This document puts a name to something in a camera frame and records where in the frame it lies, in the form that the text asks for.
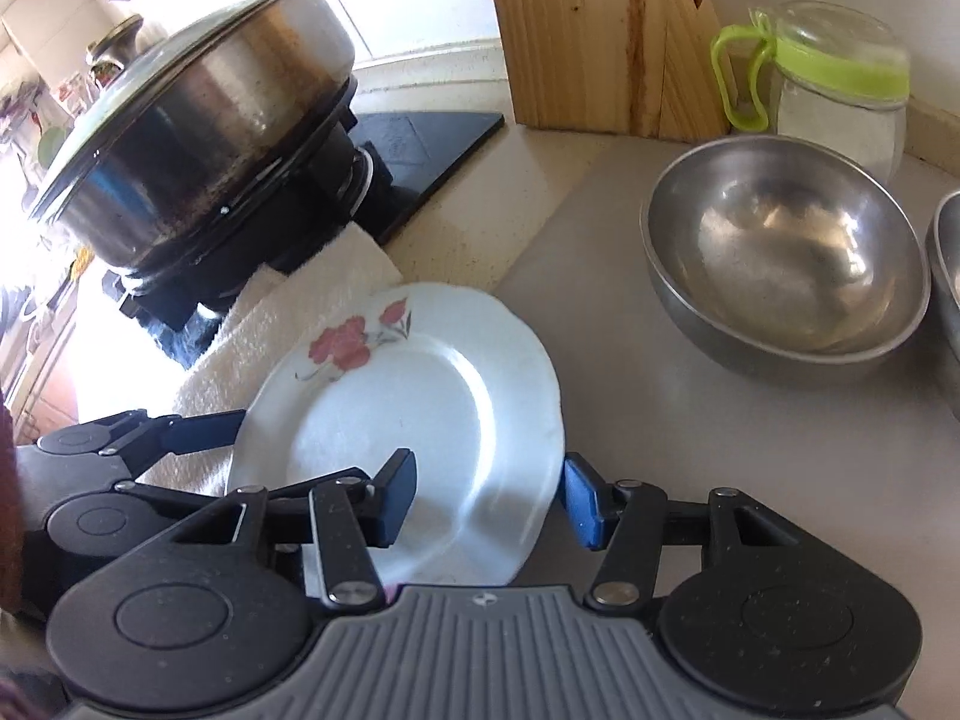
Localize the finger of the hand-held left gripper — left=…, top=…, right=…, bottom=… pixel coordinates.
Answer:
left=114, top=480, right=241, bottom=520
left=97, top=409, right=248, bottom=481

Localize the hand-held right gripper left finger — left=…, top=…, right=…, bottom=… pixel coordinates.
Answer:
left=169, top=448, right=418, bottom=610

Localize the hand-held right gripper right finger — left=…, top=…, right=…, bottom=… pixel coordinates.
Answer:
left=562, top=452, right=800, bottom=610

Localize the white floral plate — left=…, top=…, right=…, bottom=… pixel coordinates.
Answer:
left=225, top=283, right=567, bottom=587

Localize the stainless steel bowl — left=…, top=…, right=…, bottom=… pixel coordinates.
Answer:
left=640, top=136, right=932, bottom=383
left=926, top=191, right=960, bottom=421

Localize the white towel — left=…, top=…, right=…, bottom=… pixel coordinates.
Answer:
left=142, top=225, right=406, bottom=496

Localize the stainless steel pot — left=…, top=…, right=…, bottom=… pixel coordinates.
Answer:
left=34, top=0, right=359, bottom=275

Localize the kitchen shelf clutter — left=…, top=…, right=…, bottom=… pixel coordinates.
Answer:
left=0, top=52, right=98, bottom=421

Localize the black gas stove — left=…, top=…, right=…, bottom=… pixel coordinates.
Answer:
left=101, top=79, right=505, bottom=370

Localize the glass jar with green lid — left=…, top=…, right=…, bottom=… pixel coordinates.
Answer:
left=711, top=1, right=912, bottom=185

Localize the wooden knife block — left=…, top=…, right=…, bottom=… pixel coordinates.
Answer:
left=484, top=0, right=732, bottom=143

